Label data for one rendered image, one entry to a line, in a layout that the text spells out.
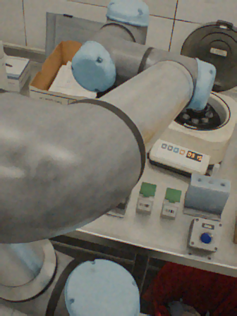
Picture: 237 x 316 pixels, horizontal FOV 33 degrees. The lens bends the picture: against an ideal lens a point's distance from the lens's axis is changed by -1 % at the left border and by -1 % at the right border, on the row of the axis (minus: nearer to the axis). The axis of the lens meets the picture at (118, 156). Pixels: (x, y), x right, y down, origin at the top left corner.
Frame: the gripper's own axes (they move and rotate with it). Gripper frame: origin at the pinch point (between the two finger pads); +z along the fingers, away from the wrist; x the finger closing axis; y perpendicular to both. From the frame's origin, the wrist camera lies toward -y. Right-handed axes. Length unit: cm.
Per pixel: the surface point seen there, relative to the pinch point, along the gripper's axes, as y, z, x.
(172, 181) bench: -12.7, 19.1, -12.0
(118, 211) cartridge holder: -0.9, 17.7, 3.7
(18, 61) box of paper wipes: 48, 13, -44
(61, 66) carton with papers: 33, 13, -46
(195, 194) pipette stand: -18.8, 12.3, -3.3
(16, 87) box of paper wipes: 45, 17, -35
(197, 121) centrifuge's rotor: -15.6, 8.3, -27.1
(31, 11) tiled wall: 47, -1, -56
